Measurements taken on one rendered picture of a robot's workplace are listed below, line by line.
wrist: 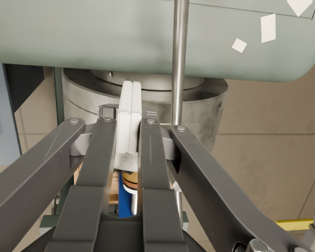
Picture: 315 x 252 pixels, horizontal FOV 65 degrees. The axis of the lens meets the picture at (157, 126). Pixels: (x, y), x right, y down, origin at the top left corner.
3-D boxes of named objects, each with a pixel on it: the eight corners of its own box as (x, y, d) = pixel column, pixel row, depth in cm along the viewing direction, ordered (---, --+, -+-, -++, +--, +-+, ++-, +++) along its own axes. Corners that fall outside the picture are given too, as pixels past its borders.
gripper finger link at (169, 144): (140, 138, 14) (190, 141, 15) (139, 104, 19) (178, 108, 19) (138, 159, 15) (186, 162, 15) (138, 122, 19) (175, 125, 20)
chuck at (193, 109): (67, 50, 58) (50, 100, 31) (193, 58, 66) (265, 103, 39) (68, 65, 59) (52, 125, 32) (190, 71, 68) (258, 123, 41)
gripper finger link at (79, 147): (114, 158, 15) (62, 156, 14) (120, 121, 19) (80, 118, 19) (115, 137, 14) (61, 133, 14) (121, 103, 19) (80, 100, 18)
